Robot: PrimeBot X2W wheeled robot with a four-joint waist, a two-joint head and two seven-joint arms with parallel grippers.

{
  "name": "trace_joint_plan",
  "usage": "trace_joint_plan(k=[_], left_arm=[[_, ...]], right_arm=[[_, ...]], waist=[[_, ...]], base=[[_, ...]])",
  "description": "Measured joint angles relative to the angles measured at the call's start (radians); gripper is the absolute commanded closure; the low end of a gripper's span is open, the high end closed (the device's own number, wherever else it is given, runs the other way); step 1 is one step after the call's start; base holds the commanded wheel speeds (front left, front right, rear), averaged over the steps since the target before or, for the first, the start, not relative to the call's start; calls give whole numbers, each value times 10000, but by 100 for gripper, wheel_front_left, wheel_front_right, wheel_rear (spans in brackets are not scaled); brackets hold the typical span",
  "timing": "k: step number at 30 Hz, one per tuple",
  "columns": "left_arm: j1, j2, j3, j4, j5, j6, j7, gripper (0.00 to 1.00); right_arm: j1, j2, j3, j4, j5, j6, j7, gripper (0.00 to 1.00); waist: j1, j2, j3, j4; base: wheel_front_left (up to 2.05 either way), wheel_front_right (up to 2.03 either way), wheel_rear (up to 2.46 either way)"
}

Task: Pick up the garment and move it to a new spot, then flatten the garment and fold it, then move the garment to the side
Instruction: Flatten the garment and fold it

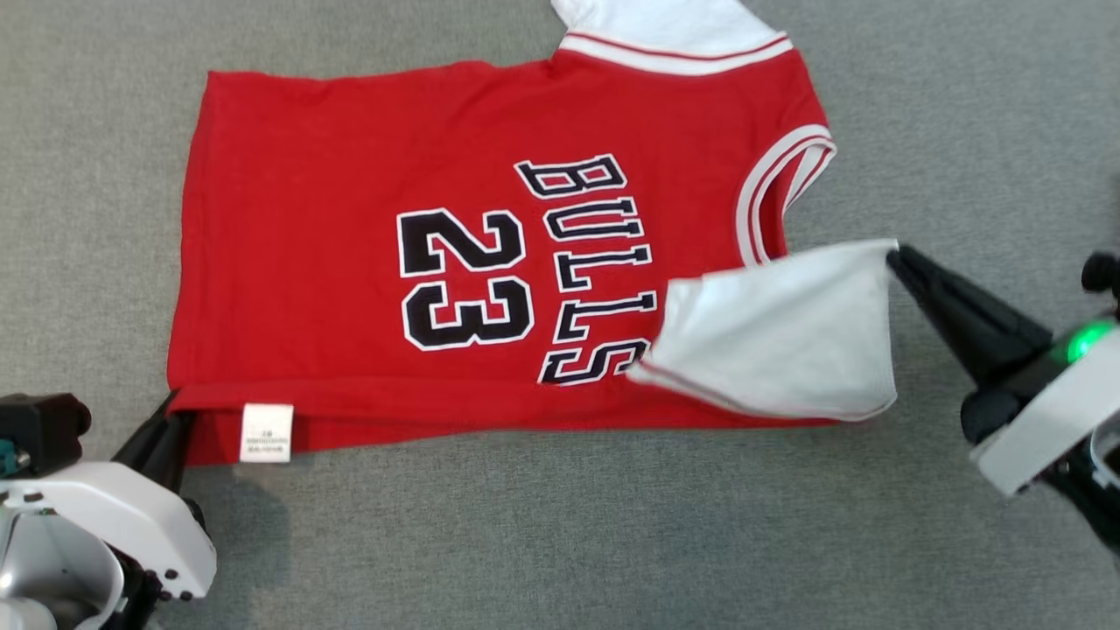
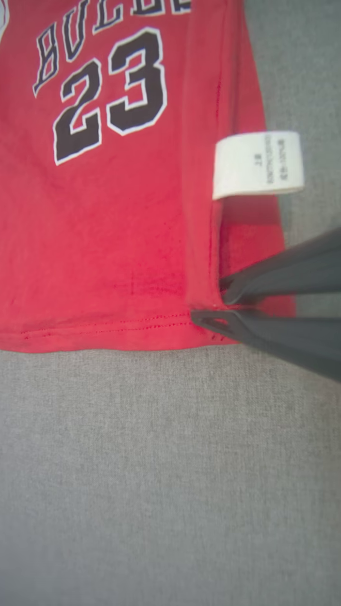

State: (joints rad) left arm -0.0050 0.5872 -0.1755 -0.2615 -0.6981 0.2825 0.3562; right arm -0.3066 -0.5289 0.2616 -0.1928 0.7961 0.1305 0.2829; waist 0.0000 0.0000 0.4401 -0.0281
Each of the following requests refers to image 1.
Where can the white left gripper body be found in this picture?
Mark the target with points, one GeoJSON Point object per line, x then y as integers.
{"type": "Point", "coordinates": [131, 516]}

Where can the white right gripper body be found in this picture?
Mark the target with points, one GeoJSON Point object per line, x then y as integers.
{"type": "Point", "coordinates": [1041, 420]}

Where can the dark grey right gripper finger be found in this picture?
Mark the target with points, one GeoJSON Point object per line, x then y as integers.
{"type": "Point", "coordinates": [958, 337]}
{"type": "Point", "coordinates": [989, 315]}

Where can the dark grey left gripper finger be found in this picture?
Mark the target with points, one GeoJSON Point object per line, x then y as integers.
{"type": "Point", "coordinates": [144, 442]}
{"type": "Point", "coordinates": [172, 451]}

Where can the red Bulls 23 jersey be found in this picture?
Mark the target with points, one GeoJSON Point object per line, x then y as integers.
{"type": "Point", "coordinates": [306, 219]}

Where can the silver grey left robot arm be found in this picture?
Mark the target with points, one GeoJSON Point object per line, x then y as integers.
{"type": "Point", "coordinates": [52, 569]}

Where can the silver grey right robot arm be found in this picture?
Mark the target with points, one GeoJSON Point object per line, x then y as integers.
{"type": "Point", "coordinates": [1094, 490]}

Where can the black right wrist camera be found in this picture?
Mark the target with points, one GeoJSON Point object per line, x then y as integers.
{"type": "Point", "coordinates": [1102, 271]}

